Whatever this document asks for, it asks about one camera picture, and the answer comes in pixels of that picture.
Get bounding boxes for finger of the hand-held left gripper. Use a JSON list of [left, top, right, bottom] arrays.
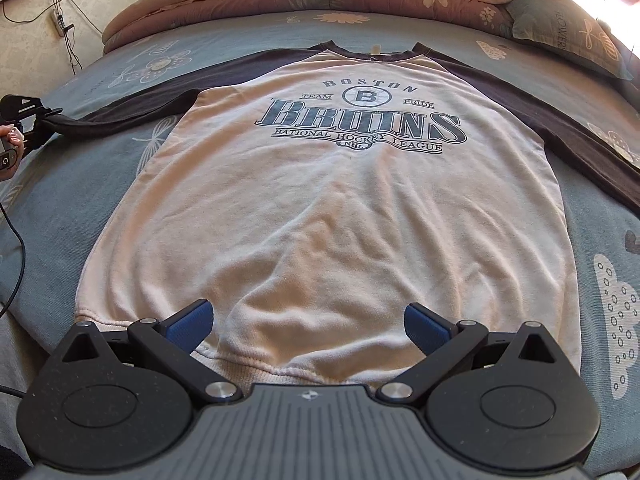
[[21, 118, 62, 153], [0, 93, 65, 120]]

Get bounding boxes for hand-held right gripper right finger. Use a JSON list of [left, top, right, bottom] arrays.
[[375, 302, 562, 407]]

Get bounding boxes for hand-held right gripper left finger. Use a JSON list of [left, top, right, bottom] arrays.
[[60, 299, 241, 404]]

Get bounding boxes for white and navy raglan sweatshirt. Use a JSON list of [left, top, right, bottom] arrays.
[[42, 40, 640, 393]]

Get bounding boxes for person's left hand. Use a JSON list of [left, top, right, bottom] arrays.
[[0, 125, 26, 182]]

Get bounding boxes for bed with blue floral sheet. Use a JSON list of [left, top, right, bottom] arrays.
[[0, 7, 640, 480]]

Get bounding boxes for blue-green floral pillow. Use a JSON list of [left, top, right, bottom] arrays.
[[505, 0, 633, 81]]

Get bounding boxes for wall power strip with cables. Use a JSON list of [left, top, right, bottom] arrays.
[[0, 0, 86, 76]]

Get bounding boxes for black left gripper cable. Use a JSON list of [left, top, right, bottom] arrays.
[[0, 195, 28, 318]]

